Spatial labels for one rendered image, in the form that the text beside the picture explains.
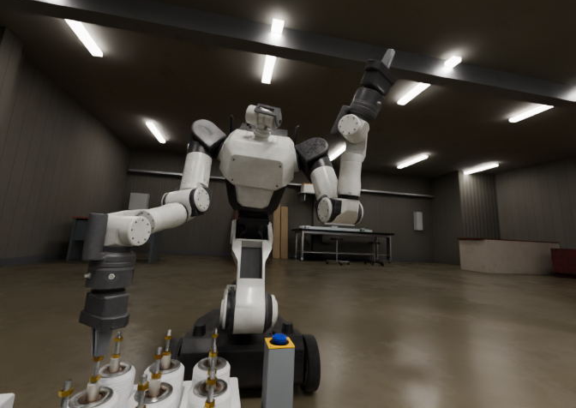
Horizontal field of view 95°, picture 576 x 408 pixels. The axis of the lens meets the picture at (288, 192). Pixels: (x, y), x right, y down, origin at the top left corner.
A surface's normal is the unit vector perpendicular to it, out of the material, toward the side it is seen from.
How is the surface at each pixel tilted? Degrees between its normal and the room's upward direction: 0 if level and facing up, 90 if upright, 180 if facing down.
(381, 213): 90
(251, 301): 54
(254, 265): 68
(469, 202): 90
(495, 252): 90
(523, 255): 90
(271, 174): 127
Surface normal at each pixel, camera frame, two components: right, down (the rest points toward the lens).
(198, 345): 0.18, -0.80
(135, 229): 0.97, 0.00
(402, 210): 0.20, -0.16
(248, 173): 0.00, 0.46
